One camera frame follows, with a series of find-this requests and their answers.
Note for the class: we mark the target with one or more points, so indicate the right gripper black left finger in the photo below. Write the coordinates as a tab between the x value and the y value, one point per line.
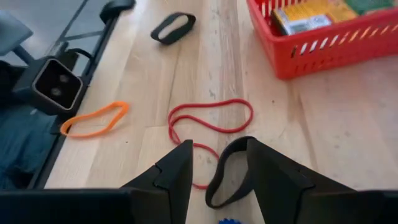
171	186

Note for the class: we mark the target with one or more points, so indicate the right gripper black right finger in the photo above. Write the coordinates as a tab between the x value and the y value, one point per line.
273	186

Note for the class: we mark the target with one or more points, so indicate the red rubber band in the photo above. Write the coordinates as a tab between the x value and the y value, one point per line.
217	103

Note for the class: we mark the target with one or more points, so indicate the orange rubber band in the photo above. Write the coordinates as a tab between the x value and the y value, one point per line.
93	114

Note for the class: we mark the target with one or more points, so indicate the red plastic basket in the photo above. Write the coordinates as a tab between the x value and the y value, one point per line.
311	59

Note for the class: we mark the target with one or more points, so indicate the small black block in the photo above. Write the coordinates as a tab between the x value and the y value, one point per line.
190	21

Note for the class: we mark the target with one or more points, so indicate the yellow crayon box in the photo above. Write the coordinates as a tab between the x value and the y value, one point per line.
311	12

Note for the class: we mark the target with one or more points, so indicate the grey office chair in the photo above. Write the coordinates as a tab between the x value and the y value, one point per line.
14	31

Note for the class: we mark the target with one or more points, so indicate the person's leg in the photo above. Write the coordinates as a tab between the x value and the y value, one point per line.
21	146

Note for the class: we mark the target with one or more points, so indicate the black aluminium table frame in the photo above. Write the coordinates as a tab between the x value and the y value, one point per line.
51	155

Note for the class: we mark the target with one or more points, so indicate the black table-level camera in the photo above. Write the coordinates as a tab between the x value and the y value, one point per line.
56	84

